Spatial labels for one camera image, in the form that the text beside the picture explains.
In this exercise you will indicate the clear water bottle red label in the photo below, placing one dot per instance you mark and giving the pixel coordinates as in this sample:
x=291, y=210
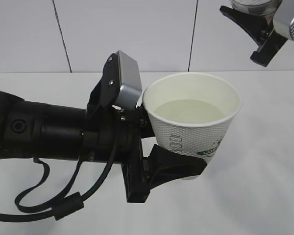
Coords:
x=256, y=7

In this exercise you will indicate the white paper cup green logo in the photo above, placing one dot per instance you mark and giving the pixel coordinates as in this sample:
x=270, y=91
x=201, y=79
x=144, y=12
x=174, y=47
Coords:
x=190, y=112

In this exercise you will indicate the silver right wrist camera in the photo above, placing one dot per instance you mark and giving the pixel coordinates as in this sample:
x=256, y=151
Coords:
x=283, y=19

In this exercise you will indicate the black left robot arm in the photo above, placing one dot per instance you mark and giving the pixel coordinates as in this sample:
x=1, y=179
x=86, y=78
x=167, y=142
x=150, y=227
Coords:
x=31, y=129

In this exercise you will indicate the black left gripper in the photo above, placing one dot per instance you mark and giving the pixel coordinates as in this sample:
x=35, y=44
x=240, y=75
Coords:
x=113, y=136

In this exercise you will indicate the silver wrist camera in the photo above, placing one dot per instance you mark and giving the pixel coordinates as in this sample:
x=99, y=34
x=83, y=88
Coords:
x=283, y=19
x=120, y=83

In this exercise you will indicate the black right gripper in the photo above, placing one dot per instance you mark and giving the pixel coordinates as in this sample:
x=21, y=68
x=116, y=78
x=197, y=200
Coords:
x=260, y=30

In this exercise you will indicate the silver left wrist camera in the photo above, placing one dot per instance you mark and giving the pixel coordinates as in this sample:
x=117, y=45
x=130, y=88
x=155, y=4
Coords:
x=120, y=83

